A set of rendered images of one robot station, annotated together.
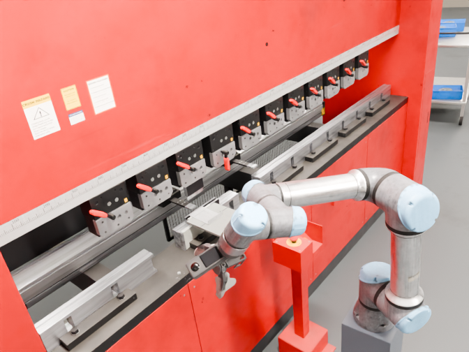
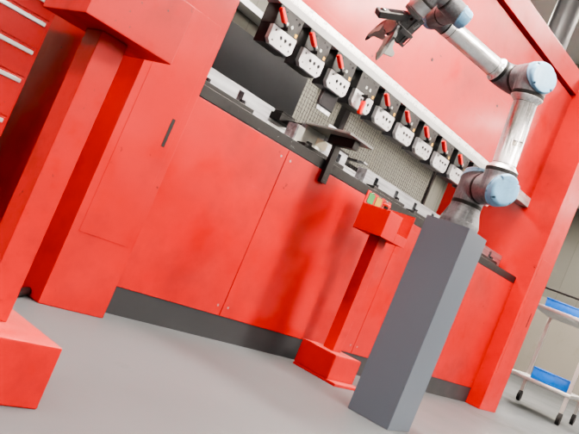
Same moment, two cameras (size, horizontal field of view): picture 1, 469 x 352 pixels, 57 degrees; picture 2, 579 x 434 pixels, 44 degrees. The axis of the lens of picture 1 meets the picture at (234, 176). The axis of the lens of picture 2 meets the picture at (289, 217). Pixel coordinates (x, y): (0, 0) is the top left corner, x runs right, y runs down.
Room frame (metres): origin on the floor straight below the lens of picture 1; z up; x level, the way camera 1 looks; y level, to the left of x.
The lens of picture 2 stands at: (-1.56, 0.18, 0.44)
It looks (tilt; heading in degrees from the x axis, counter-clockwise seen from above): 3 degrees up; 359
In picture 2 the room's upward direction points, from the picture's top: 23 degrees clockwise
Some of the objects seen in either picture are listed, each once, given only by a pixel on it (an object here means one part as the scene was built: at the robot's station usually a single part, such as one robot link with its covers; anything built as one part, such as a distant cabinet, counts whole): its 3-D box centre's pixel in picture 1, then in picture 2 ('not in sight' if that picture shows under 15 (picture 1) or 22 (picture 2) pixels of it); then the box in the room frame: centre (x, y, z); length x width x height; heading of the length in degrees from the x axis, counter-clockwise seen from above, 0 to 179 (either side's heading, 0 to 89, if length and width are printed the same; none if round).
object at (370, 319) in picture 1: (374, 306); (462, 215); (1.13, -0.45, 0.82); 0.15 x 0.15 x 0.10
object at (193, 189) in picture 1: (193, 186); (326, 102); (1.66, 0.18, 1.13); 0.10 x 0.02 x 0.10; 137
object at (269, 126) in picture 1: (269, 114); (401, 126); (2.07, -0.21, 1.26); 0.15 x 0.09 x 0.17; 137
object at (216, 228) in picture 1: (222, 221); (339, 135); (1.55, 0.08, 1.00); 0.26 x 0.18 x 0.01; 47
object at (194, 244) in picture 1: (216, 230); (320, 157); (1.64, 0.11, 0.89); 0.30 x 0.05 x 0.03; 137
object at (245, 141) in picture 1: (244, 128); (381, 109); (1.93, -0.08, 1.26); 0.15 x 0.09 x 0.17; 137
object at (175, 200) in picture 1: (174, 198); (291, 120); (1.77, 0.30, 1.01); 0.26 x 0.12 x 0.05; 47
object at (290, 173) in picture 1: (285, 177); (384, 196); (2.06, -0.27, 0.89); 0.30 x 0.05 x 0.03; 137
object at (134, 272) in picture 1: (100, 296); (225, 92); (1.26, 0.56, 0.92); 0.50 x 0.06 x 0.10; 137
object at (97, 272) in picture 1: (77, 267); not in sight; (1.59, 0.77, 0.81); 0.64 x 0.08 x 0.14; 47
